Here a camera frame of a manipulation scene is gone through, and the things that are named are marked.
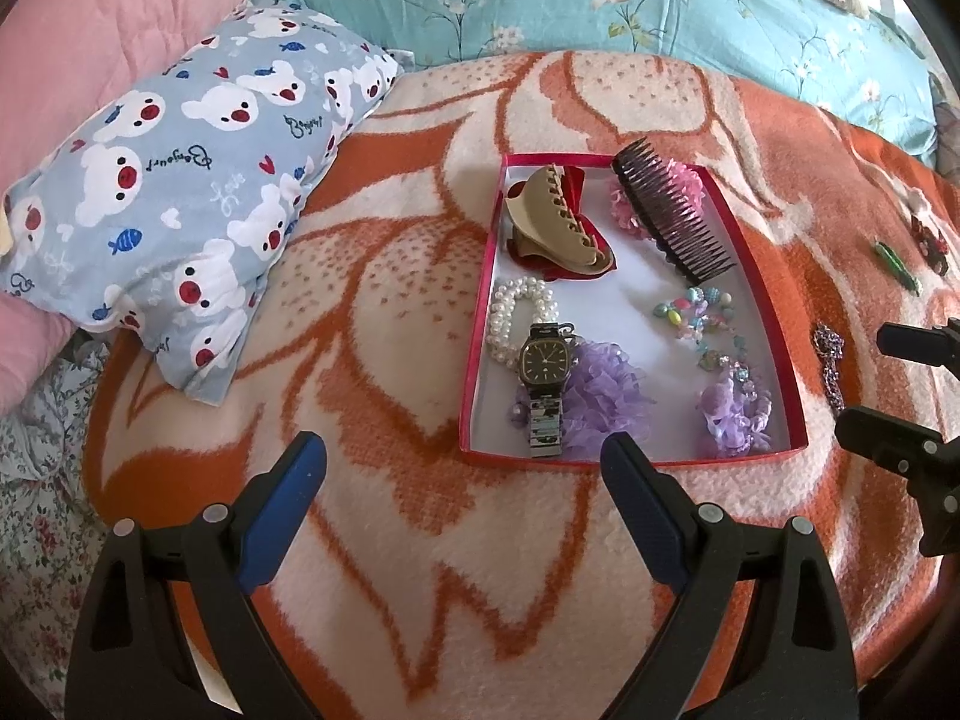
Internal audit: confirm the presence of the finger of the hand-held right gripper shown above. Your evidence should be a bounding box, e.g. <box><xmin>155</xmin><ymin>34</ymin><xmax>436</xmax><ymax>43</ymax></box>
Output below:
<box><xmin>834</xmin><ymin>405</ymin><xmax>960</xmax><ymax>560</ymax></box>
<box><xmin>876</xmin><ymin>319</ymin><xmax>960</xmax><ymax>376</ymax></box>

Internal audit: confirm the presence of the dark brown hair comb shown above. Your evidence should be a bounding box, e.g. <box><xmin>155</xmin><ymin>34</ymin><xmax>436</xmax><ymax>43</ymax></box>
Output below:
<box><xmin>611</xmin><ymin>136</ymin><xmax>737</xmax><ymax>286</ymax></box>

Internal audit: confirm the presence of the red-rimmed white box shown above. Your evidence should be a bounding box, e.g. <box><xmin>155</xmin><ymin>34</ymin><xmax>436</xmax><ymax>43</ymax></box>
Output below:
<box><xmin>457</xmin><ymin>152</ymin><xmax>809</xmax><ymax>472</ymax></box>

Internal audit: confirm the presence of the orange and cream blanket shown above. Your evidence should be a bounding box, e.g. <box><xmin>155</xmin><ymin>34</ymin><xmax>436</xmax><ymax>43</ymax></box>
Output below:
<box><xmin>79</xmin><ymin>51</ymin><xmax>960</xmax><ymax>720</ymax></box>

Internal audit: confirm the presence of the red and black hair clip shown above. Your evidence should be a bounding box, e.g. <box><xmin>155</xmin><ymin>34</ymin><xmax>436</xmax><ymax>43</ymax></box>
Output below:
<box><xmin>907</xmin><ymin>214</ymin><xmax>952</xmax><ymax>276</ymax></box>

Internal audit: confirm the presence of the colourful bead bracelet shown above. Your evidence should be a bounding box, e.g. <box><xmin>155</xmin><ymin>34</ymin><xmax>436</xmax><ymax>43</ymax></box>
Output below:
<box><xmin>652</xmin><ymin>283</ymin><xmax>755</xmax><ymax>383</ymax></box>

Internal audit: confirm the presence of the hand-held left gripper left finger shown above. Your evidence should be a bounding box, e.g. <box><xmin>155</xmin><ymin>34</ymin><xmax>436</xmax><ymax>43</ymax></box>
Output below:
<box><xmin>64</xmin><ymin>431</ymin><xmax>327</xmax><ymax>720</ymax></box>

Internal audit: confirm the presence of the blue bear print pillow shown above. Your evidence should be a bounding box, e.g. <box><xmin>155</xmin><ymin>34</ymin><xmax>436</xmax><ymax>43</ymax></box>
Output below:
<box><xmin>0</xmin><ymin>4</ymin><xmax>398</xmax><ymax>406</ymax></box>

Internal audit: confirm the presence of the pink pom-pom scrunchie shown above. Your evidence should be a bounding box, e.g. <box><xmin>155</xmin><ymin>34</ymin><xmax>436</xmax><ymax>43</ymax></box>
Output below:
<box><xmin>607</xmin><ymin>161</ymin><xmax>710</xmax><ymax>241</ymax></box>

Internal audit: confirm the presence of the beige claw hair clip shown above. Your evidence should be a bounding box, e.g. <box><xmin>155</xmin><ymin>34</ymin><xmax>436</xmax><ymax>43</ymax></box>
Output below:
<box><xmin>501</xmin><ymin>163</ymin><xmax>617</xmax><ymax>275</ymax></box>

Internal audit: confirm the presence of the white pearl bracelet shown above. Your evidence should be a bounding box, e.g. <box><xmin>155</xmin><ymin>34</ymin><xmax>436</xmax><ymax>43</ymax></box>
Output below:
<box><xmin>486</xmin><ymin>277</ymin><xmax>575</xmax><ymax>370</ymax></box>

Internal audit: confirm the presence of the silver chain necklace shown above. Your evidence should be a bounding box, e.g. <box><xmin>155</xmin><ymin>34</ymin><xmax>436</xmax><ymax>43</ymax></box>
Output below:
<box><xmin>814</xmin><ymin>322</ymin><xmax>852</xmax><ymax>415</ymax></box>

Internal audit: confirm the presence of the red velvet bow hair clip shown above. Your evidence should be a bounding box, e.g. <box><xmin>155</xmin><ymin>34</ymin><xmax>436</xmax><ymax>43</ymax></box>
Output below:
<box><xmin>504</xmin><ymin>165</ymin><xmax>601</xmax><ymax>282</ymax></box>

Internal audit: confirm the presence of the large purple scrunchie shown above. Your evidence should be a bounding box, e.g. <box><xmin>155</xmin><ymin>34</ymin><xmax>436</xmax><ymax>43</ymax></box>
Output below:
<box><xmin>559</xmin><ymin>340</ymin><xmax>657</xmax><ymax>458</ymax></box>

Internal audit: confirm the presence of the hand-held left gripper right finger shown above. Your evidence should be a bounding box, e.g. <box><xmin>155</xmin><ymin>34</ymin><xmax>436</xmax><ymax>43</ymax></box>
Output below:
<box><xmin>600</xmin><ymin>433</ymin><xmax>860</xmax><ymax>720</ymax></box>

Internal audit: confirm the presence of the pink quilt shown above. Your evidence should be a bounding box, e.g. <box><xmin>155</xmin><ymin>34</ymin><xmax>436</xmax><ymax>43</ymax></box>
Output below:
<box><xmin>0</xmin><ymin>0</ymin><xmax>263</xmax><ymax>413</ymax></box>

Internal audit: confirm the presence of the green hair clip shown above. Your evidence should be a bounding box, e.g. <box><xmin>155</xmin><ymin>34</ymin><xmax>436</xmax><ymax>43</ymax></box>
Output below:
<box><xmin>872</xmin><ymin>240</ymin><xmax>923</xmax><ymax>295</ymax></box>

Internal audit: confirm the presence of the floral bed sheet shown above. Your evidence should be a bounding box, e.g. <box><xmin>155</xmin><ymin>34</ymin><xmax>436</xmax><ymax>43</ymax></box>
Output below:
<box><xmin>0</xmin><ymin>337</ymin><xmax>113</xmax><ymax>691</ymax></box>

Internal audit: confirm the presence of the metal band wristwatch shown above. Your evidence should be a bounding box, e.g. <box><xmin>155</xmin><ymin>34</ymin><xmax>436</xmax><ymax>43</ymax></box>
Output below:
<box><xmin>514</xmin><ymin>321</ymin><xmax>580</xmax><ymax>460</ymax></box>

